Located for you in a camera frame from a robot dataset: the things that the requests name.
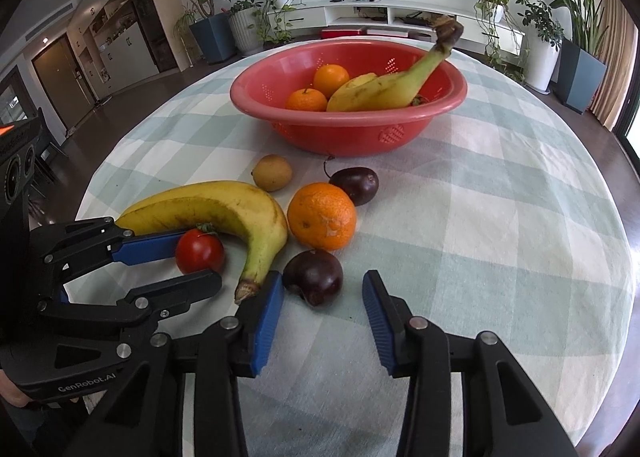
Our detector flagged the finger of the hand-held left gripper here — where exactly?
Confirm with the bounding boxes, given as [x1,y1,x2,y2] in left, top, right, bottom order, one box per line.
[37,269,223,333]
[30,217,190,298]

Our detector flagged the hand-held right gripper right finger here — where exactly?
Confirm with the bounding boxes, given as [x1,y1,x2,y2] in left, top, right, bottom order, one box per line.
[362,269,566,457]

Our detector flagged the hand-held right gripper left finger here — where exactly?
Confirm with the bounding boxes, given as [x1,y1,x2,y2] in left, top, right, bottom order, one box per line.
[90,271,286,457]

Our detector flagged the yellow banana with stubby stem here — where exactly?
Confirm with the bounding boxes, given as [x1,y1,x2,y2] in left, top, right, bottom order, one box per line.
[115,180,290,303]

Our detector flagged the rough-skinned orange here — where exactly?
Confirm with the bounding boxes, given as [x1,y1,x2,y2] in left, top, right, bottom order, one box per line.
[287,182,357,251]

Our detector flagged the dark purple plum with stem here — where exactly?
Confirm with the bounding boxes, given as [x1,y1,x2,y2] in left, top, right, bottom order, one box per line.
[323,156,380,206]

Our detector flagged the small brown kiwi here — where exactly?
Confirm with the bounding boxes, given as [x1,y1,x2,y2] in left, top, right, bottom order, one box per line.
[251,154,293,192]

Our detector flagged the red plastic basin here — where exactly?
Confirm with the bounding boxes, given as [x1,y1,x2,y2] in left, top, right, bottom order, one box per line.
[230,40,468,158]

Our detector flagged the orange with stem mark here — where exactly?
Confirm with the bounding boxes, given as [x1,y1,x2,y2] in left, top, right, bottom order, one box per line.
[285,88,328,112]

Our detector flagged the large yellow banana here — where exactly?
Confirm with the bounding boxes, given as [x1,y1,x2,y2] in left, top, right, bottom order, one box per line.
[326,20,465,113]

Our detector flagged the smooth orange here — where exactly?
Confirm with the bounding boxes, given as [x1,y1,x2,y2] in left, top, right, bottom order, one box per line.
[313,64,351,99]

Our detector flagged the green checkered tablecloth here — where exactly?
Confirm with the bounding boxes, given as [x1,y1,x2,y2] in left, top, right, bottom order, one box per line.
[75,34,636,457]

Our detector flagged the dark dining chair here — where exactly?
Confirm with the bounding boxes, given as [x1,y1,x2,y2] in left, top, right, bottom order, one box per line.
[30,122,66,188]

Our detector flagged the brown wooden door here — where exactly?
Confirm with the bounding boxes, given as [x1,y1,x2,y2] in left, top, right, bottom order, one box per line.
[31,34,96,135]

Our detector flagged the leafy tree in blue pot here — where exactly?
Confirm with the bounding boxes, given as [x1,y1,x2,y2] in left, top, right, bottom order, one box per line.
[159,0,236,65]

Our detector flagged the plant in white ribbed pot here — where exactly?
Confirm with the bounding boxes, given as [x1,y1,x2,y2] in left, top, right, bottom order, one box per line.
[227,0,263,55]

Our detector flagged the ceiling air vent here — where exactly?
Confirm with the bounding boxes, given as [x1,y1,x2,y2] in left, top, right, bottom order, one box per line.
[25,0,76,40]

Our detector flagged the white television cabinet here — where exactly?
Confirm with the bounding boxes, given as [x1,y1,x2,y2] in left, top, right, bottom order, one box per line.
[267,0,528,50]

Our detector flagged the bushy plant in tall white pot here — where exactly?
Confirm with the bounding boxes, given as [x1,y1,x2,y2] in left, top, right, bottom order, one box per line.
[517,0,563,92]

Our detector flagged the broad-leaf plant in blue pot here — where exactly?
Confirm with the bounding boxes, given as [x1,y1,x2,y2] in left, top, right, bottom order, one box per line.
[520,0,608,114]

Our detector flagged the beige curtain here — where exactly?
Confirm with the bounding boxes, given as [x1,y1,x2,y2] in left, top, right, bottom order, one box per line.
[590,0,638,133]

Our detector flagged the white wall cabinet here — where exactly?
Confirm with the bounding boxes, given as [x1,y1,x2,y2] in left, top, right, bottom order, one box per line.
[70,0,161,103]

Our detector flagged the dark wall panel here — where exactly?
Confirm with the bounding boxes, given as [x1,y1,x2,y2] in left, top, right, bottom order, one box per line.
[117,0,181,73]

